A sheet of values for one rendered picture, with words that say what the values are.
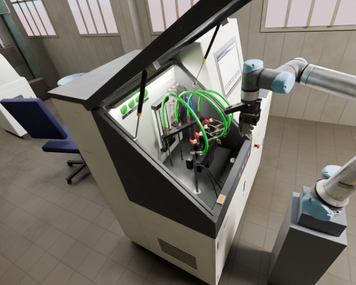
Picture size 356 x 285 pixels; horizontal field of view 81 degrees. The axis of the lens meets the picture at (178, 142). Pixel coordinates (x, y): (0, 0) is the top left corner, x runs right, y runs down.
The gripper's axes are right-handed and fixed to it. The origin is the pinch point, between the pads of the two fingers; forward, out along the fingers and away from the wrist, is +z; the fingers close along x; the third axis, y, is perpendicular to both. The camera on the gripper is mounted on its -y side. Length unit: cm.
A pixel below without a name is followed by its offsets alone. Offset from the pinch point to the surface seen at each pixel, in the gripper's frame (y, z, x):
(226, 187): -2.3, 26.8, -13.5
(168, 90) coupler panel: -53, -8, 19
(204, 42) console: -35, -32, 40
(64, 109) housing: -78, -20, -35
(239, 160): -1.6, 26.8, 9.4
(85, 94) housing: -62, -28, -32
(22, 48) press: -499, 12, 156
